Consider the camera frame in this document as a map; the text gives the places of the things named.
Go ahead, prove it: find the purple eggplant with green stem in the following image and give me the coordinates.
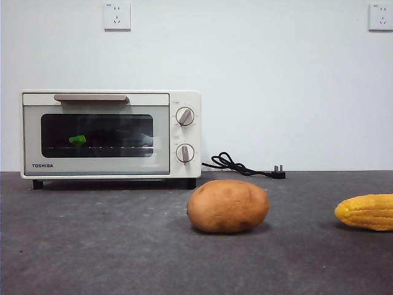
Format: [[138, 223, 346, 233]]
[[68, 129, 107, 148]]

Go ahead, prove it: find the oven door with beige handle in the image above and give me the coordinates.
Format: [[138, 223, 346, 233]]
[[23, 93, 171, 176]]

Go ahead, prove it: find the round oven timer knob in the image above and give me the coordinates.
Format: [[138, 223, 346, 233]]
[[175, 143, 195, 163]]

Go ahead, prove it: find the white toaster oven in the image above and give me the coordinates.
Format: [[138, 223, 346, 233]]
[[20, 89, 203, 190]]

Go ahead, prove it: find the round oven temperature knob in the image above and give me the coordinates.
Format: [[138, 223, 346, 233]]
[[176, 106, 196, 127]]

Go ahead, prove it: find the brown potato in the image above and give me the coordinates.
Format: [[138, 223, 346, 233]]
[[187, 179, 270, 233]]

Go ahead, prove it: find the yellow corn cob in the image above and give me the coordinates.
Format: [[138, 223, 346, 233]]
[[333, 193, 393, 232]]

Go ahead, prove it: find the black power cable with plug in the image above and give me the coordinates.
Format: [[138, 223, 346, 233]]
[[201, 151, 287, 179]]

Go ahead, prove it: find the metal wire oven rack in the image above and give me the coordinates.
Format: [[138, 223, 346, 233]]
[[42, 145, 154, 151]]

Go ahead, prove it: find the white wall socket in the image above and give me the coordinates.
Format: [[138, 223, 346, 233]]
[[368, 2, 393, 32], [103, 1, 131, 31]]

